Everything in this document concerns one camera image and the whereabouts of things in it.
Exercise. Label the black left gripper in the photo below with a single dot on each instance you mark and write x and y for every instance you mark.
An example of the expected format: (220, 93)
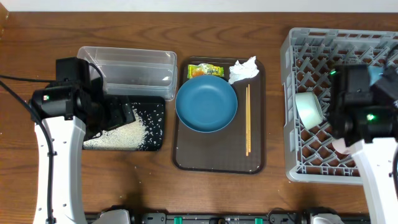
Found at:
(116, 117)

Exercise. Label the light blue bowl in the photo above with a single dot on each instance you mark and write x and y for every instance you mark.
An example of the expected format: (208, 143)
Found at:
(375, 73)

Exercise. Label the white pink cup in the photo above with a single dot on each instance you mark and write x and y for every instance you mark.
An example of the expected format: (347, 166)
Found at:
(340, 146)

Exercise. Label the mint green cup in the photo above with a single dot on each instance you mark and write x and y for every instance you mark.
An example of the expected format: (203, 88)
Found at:
(309, 109)

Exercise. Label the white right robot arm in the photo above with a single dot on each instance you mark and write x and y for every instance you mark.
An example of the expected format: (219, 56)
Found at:
(363, 114)

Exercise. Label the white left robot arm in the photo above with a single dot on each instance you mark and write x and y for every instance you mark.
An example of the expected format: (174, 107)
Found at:
(66, 114)

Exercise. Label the grey dishwasher rack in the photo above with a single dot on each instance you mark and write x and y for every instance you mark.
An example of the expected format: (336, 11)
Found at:
(307, 57)

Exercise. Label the clear plastic bin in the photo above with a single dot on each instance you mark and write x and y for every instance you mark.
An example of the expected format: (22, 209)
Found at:
(134, 71)

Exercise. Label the white rice pile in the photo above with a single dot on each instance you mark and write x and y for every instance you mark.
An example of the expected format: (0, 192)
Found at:
(145, 134)

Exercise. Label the black rectangular tray bin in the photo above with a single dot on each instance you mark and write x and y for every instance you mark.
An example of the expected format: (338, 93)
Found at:
(136, 123)

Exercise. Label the yellow green snack wrapper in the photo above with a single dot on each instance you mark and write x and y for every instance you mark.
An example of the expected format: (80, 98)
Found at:
(204, 69)

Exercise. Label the dark blue plate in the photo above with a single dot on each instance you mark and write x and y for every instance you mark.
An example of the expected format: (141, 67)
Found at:
(206, 104)

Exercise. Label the left wooden chopstick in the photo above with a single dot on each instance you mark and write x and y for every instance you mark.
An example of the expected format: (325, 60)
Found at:
(247, 123)

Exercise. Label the wooden chopstick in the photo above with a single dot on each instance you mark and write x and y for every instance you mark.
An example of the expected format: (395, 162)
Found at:
(249, 118)
(247, 123)

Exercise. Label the right wooden chopstick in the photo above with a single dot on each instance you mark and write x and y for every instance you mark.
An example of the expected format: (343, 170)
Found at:
(249, 118)

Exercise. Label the crumpled white napkin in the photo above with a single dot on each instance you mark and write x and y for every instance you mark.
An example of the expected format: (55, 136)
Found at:
(240, 71)

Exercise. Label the dark brown serving tray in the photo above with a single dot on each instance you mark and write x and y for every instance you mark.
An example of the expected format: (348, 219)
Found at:
(225, 150)

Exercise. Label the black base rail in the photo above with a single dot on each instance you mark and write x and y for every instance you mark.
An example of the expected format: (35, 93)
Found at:
(274, 216)

